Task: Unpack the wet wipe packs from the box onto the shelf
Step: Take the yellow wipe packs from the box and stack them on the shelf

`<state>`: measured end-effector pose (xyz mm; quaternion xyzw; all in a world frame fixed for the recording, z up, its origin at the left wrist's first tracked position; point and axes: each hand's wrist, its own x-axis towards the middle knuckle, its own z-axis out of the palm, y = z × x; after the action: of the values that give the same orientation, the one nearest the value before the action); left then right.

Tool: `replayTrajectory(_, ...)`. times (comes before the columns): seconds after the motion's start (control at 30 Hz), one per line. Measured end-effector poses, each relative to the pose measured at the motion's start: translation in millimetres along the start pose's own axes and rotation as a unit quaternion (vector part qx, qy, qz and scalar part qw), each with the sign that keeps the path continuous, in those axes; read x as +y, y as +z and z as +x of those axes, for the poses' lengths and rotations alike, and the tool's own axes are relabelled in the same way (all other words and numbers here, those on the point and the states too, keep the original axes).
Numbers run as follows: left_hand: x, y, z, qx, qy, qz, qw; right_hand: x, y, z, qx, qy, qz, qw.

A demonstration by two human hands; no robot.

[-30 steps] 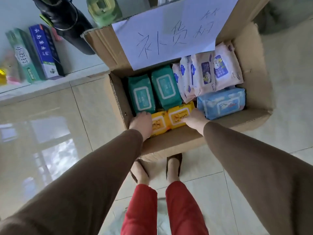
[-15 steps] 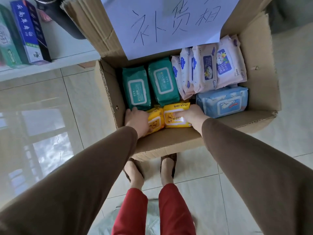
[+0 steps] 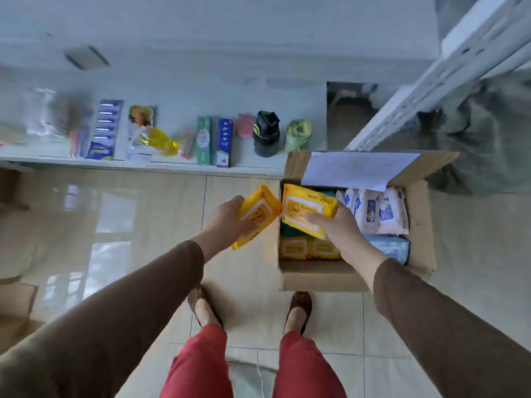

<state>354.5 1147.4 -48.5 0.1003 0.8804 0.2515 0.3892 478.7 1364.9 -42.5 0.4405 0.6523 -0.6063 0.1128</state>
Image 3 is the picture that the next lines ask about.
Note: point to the yellow wipes packet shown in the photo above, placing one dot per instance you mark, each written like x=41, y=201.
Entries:
x=305, y=205
x=323, y=249
x=259, y=209
x=293, y=247

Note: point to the brown cardboard box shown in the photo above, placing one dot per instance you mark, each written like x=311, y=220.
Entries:
x=352, y=275

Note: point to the white metal rack post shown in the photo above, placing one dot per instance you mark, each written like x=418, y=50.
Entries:
x=448, y=66

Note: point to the blue toothpaste box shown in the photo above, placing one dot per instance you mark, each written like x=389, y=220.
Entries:
x=223, y=142

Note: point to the person's right thumb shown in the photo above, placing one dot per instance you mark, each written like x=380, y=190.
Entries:
x=318, y=218

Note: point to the green toothpaste box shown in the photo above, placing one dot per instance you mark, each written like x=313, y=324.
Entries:
x=203, y=140

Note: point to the clear plastic bag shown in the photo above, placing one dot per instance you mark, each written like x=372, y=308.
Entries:
x=39, y=113

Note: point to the blue toothbrush blister pack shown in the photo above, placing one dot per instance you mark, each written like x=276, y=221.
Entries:
x=106, y=128

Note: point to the person's right hand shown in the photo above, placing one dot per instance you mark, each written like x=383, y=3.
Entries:
x=346, y=230

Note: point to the green water bottle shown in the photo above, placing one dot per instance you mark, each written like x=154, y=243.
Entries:
x=298, y=135

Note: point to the person's left brown shoe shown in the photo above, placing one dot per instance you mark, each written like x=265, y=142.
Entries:
x=197, y=296

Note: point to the light blue wipes packet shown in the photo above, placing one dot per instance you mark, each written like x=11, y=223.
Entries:
x=392, y=247

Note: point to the black water bottle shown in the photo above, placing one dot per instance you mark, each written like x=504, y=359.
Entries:
x=266, y=134

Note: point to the white paper sheet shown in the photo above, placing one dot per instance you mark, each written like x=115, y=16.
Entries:
x=356, y=169

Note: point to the pink small packet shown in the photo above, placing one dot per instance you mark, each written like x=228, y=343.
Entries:
x=245, y=125

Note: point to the person's leg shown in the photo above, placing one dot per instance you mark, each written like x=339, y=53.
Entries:
x=199, y=364
x=305, y=368

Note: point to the person's brown shoe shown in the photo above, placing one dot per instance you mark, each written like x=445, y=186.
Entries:
x=302, y=301
x=197, y=296

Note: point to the white low shelf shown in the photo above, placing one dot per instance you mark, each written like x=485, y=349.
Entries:
x=174, y=95

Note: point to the person's right leg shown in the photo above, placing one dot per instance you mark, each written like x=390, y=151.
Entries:
x=305, y=368

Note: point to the person's right brown shoe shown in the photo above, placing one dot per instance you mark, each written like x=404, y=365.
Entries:
x=302, y=301

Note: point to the white wipes packet blue label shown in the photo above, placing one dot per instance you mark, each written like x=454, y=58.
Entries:
x=369, y=211
x=393, y=211
x=347, y=197

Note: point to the grey cloth cover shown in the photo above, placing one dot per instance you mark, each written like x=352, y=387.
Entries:
x=485, y=136

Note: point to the person's right forearm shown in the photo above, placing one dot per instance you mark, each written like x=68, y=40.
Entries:
x=439, y=327

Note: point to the pack of coloured pens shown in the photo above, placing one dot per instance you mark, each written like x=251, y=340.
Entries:
x=79, y=140

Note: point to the person's left hand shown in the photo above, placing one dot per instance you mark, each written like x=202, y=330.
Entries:
x=226, y=225

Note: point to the orange toy blister card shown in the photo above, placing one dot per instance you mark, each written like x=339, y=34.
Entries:
x=139, y=116

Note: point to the small pink tube pack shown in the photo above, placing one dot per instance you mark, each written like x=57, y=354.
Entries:
x=187, y=145

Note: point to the person's left forearm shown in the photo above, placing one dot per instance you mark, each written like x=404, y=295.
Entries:
x=116, y=319

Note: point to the person's left thumb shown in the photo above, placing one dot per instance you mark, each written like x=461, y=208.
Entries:
x=249, y=229

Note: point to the person's left leg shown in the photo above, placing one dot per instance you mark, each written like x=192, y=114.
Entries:
x=199, y=364

